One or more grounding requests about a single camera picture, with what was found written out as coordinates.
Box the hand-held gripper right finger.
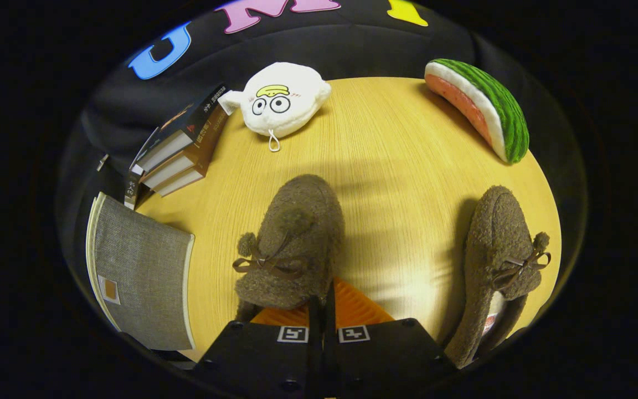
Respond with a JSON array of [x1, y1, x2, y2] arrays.
[[323, 277, 458, 399]]

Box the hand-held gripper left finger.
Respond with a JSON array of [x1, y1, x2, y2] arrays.
[[193, 283, 322, 399]]

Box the brown fuzzy shoe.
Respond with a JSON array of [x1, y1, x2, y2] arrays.
[[444, 186, 552, 369], [232, 174, 346, 322]]

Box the grey fabric storage box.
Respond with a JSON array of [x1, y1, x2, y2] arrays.
[[85, 192, 196, 351]]

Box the brown spine book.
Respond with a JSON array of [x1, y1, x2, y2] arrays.
[[140, 108, 230, 191], [153, 127, 225, 198]]

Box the thin paperback book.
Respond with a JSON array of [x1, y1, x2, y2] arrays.
[[124, 168, 143, 211]]

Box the white plush toy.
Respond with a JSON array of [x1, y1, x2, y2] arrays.
[[218, 62, 332, 153]]

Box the dark cover book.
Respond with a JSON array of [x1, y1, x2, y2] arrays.
[[131, 83, 228, 173]]

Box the watermelon slice plush toy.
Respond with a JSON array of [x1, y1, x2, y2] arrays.
[[424, 58, 530, 165]]

